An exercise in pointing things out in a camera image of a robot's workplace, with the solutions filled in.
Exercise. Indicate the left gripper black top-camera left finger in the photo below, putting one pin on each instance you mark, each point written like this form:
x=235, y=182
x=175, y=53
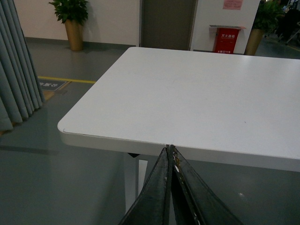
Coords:
x=152, y=206

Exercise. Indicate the left potted plant gold vase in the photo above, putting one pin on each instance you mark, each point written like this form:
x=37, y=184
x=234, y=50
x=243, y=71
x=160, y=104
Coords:
x=73, y=14

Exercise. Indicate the pink wall notice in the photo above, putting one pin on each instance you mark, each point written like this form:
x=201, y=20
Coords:
x=232, y=4

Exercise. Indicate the potted plant gold vase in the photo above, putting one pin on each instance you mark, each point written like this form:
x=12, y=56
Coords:
x=73, y=14
x=266, y=20

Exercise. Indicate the grey curtain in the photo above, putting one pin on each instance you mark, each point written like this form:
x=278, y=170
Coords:
x=20, y=91

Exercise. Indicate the grey door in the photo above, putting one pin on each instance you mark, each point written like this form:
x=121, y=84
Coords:
x=167, y=24

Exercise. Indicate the red fire extinguisher box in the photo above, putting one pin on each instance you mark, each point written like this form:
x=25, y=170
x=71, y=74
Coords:
x=227, y=39

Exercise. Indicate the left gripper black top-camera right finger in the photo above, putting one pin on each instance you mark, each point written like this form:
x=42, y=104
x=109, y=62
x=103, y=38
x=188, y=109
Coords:
x=194, y=202

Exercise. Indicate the white table leg frame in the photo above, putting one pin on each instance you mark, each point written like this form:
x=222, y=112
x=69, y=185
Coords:
x=134, y=177

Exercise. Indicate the dark floor sign mat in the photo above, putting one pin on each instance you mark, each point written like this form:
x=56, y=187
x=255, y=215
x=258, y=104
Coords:
x=51, y=85

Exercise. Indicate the right potted plant gold vase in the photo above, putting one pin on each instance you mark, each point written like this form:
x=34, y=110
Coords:
x=266, y=20

